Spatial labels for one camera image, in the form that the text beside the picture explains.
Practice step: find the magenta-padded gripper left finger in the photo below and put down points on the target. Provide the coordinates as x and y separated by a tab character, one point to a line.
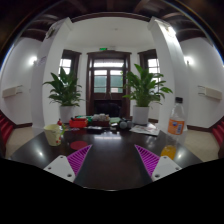
60	166

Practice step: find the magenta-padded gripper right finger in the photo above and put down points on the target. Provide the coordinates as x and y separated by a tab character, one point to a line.
166	166

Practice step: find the orange drink plastic bottle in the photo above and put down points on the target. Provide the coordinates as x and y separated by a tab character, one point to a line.
176	126

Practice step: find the flat round red coaster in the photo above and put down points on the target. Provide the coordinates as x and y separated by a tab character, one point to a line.
78	145

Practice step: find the pale yellow printed cup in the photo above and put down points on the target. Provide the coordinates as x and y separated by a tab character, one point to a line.
52	135

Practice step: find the printed magazine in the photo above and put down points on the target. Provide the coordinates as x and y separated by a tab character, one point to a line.
145	129

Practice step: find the black flat device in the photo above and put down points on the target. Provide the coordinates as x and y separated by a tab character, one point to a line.
94	129

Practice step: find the grey microphones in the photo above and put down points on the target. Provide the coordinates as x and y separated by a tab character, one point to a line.
125	125

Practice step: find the brown box with white packets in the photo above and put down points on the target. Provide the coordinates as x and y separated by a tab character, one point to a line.
100	120

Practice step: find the red carpeted stairs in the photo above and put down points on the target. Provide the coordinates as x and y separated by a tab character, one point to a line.
6	128
218	133

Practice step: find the green pad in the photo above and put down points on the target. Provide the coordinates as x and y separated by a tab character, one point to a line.
115	120

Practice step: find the black chair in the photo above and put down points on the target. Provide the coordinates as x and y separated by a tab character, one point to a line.
107	108

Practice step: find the potted plant in white pot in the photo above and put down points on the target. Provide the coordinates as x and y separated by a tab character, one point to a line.
66	91
144	88

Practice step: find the dark wooden glazed door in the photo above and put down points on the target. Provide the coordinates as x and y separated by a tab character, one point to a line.
108	80

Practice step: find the dark framed window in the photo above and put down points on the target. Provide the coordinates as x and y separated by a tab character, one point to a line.
66	63
153	65

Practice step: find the paper notice on pillar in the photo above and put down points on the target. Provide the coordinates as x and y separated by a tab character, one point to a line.
42	60

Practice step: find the green exit sign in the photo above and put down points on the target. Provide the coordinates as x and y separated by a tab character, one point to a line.
103	49

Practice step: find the glowing wall lamp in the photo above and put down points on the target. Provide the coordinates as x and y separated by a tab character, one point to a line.
188	60
33	60

